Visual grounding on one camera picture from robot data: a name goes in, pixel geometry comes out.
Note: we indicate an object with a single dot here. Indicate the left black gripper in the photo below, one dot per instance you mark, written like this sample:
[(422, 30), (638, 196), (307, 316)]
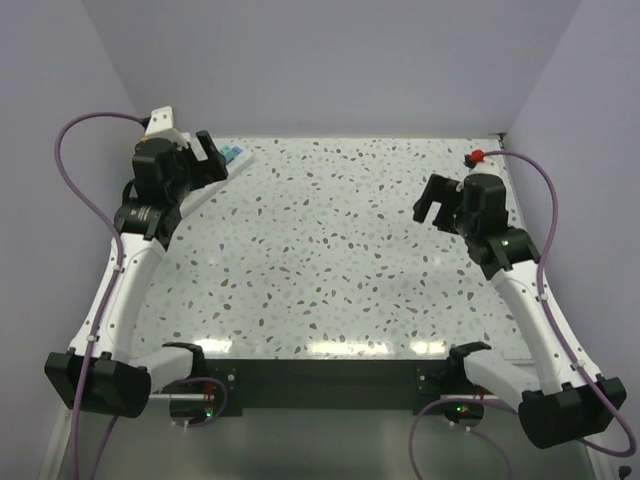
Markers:
[(214, 170)]

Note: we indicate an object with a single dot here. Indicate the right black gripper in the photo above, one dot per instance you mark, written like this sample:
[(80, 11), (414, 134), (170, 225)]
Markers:
[(442, 190)]

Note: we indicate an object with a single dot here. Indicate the white power strip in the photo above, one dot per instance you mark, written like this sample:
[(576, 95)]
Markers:
[(238, 158)]

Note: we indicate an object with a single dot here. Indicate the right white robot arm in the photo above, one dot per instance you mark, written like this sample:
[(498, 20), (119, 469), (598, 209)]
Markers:
[(567, 397)]

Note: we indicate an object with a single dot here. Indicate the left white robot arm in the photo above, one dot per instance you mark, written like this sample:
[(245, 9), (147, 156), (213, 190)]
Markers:
[(98, 372)]

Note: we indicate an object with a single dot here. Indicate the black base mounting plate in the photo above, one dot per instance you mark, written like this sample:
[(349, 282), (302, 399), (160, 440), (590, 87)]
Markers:
[(371, 384)]

